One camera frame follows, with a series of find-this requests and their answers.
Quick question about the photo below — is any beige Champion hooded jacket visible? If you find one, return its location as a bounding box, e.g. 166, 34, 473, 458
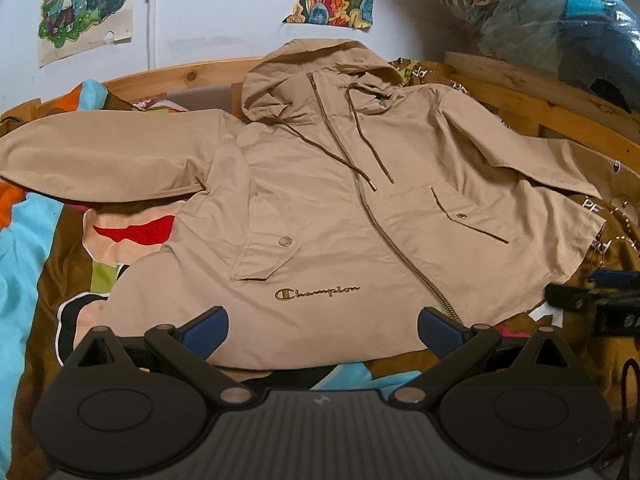
1, 40, 614, 370

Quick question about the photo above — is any white wall pipe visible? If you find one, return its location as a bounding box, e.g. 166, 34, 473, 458
145, 0, 157, 70

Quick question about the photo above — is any black cable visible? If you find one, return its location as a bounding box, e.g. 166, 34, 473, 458
619, 358, 640, 480

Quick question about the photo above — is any plastic-wrapped bedding bundle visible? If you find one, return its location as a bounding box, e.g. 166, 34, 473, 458
440, 0, 639, 113

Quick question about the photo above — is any anime girl wall poster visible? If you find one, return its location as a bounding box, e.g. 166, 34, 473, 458
38, 0, 134, 67

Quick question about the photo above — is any colourful patchwork brown bedsheet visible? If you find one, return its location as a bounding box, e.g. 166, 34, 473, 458
1, 52, 639, 479

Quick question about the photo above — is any wooden bed frame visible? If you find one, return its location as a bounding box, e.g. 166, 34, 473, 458
1, 40, 639, 195

